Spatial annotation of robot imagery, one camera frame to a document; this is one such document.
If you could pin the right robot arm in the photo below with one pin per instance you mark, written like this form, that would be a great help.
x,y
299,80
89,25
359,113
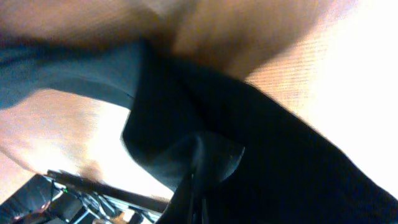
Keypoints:
x,y
59,197

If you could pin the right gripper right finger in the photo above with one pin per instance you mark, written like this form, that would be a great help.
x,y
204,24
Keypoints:
x,y
218,158

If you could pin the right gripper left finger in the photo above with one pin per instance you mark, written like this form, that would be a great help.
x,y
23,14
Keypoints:
x,y
182,168

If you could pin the black leggings red waistband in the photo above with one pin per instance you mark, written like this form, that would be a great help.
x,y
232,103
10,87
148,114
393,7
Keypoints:
x,y
289,174

